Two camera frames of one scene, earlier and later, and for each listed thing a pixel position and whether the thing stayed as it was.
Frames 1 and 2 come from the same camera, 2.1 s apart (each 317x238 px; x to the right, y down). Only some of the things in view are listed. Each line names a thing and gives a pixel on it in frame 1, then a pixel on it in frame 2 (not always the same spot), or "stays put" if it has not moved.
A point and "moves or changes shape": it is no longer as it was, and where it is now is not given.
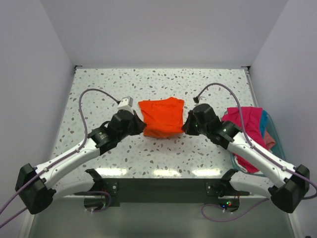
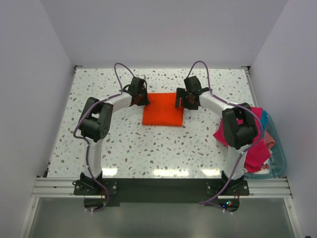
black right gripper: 187,127 → 181,93
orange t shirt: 163,117 moves or changes shape
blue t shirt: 264,119 stays put
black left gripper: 140,125 → 146,101
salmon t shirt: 269,141 stays put
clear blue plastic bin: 277,149 stays put
